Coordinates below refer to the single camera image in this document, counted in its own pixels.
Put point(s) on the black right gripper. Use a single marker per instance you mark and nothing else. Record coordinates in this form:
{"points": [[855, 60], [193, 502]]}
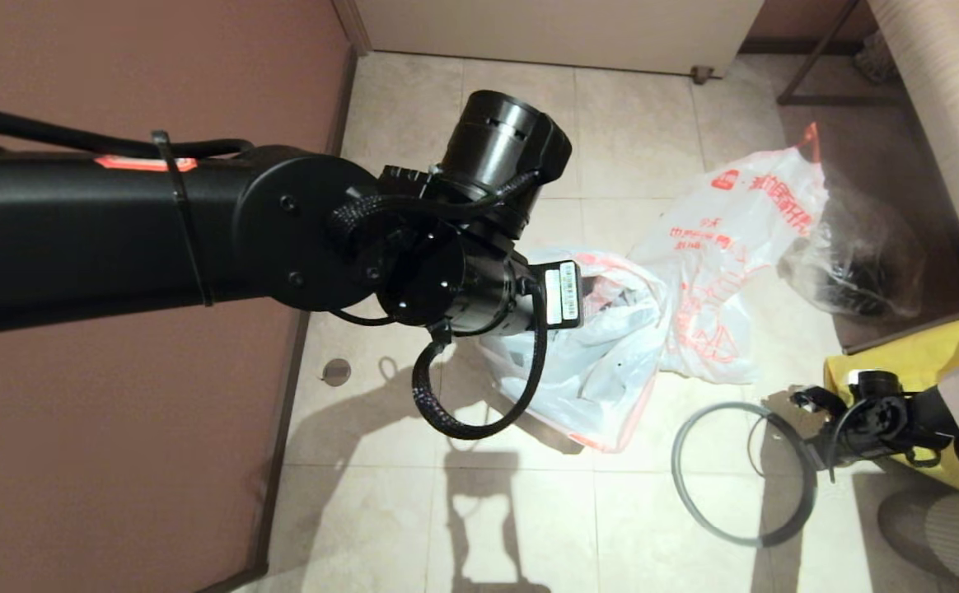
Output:
{"points": [[875, 420]]}

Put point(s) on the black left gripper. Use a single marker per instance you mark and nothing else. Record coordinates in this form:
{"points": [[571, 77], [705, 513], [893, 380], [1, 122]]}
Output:
{"points": [[479, 247]]}

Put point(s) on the white red-printed plastic bag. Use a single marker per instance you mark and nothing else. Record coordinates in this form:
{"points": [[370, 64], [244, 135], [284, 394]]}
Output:
{"points": [[603, 362], [727, 247]]}

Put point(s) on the yellow fabric bag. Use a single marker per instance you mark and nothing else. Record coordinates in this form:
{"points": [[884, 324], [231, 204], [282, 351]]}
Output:
{"points": [[900, 362]]}

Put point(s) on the clear bag with dark contents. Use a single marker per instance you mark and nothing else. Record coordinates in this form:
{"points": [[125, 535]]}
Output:
{"points": [[867, 263]]}

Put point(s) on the grey ribbed round object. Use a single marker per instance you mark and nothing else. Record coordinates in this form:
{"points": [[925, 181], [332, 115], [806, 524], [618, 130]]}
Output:
{"points": [[957, 543]]}

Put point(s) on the small round grey floor disc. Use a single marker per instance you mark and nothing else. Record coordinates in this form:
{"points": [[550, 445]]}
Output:
{"points": [[336, 372]]}

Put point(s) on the small metal door stop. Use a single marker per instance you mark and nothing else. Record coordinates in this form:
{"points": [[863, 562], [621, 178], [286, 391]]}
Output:
{"points": [[700, 75]]}

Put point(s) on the white door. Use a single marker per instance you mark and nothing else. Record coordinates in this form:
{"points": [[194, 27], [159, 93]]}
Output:
{"points": [[562, 33]]}

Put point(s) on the beige striped upholstered seat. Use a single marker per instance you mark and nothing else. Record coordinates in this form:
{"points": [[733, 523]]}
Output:
{"points": [[957, 123]]}

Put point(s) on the small woven basket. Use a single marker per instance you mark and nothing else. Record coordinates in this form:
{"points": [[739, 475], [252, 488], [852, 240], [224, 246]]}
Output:
{"points": [[871, 62]]}

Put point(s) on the dark furniture frame bar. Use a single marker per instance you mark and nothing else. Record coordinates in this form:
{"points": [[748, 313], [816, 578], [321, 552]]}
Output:
{"points": [[924, 330]]}

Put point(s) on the dark metal furniture frame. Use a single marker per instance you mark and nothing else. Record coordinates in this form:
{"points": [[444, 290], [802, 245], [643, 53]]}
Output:
{"points": [[838, 101]]}

